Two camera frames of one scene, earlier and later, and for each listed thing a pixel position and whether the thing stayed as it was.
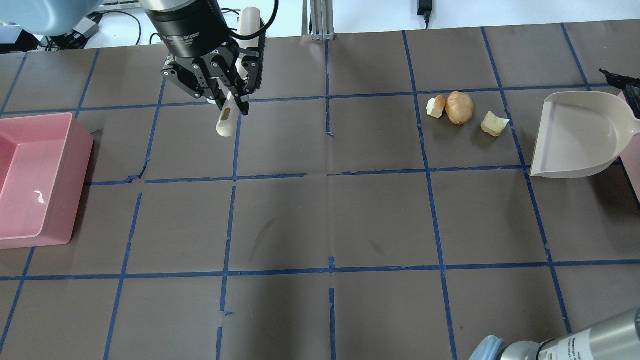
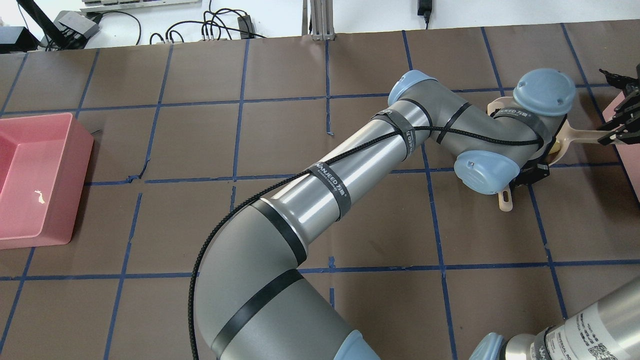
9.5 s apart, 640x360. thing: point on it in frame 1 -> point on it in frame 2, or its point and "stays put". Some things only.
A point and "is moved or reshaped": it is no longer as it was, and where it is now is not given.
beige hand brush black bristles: (251, 38) -> (506, 206)
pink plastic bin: (44, 160) stays put
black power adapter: (425, 8) stays put
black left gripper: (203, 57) -> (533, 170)
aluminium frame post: (322, 20) stays put
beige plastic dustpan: (582, 134) is moved or reshaped
